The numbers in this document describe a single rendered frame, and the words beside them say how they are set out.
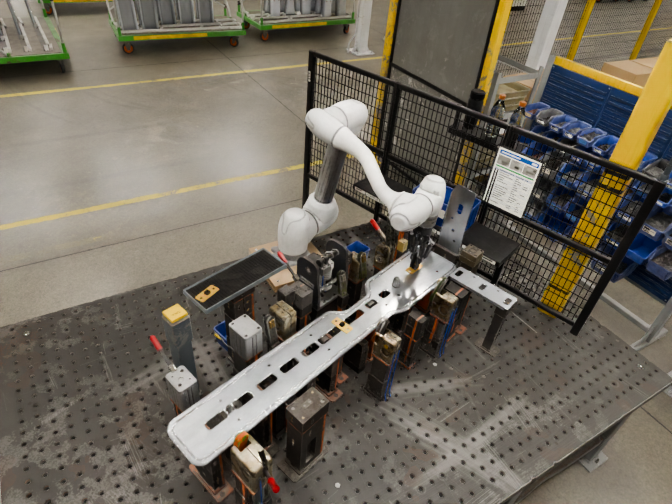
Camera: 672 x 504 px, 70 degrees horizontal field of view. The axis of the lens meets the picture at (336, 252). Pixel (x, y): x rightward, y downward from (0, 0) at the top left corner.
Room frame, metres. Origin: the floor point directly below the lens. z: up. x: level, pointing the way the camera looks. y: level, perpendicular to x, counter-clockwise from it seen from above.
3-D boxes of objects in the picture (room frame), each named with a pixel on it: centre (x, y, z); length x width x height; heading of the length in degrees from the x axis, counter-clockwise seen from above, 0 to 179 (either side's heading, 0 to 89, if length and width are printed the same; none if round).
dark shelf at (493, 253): (2.08, -0.47, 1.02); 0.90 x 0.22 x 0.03; 51
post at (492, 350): (1.50, -0.74, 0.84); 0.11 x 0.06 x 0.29; 51
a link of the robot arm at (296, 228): (1.98, 0.22, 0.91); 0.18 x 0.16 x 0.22; 146
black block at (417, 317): (1.36, -0.36, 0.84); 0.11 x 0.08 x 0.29; 51
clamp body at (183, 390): (0.91, 0.45, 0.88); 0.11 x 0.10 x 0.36; 51
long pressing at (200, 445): (1.24, -0.05, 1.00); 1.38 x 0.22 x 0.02; 141
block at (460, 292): (1.56, -0.54, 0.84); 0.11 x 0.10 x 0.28; 51
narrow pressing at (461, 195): (1.82, -0.52, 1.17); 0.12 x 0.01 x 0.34; 51
